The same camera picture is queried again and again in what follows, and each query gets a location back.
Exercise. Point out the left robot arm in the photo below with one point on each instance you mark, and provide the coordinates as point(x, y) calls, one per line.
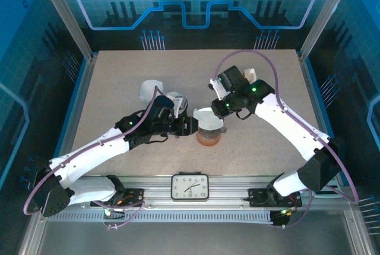
point(89, 154)

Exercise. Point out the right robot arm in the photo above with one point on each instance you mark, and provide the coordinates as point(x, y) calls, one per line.
point(291, 130)

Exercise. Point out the orange coffee filter box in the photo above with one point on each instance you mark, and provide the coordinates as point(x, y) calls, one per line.
point(250, 73)

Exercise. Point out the white paper filter stack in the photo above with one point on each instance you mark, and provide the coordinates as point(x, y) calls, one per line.
point(147, 90)

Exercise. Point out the rectangular white clock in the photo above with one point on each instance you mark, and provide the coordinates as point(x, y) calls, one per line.
point(190, 188)

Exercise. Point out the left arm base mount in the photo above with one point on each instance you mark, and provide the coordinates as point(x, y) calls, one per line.
point(135, 197)

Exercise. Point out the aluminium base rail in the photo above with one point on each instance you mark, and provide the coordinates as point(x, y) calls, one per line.
point(231, 191)

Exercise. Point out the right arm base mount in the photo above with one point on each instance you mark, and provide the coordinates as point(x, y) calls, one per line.
point(256, 197)

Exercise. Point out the aluminium frame post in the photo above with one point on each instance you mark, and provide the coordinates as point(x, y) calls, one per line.
point(326, 14)
point(66, 14)

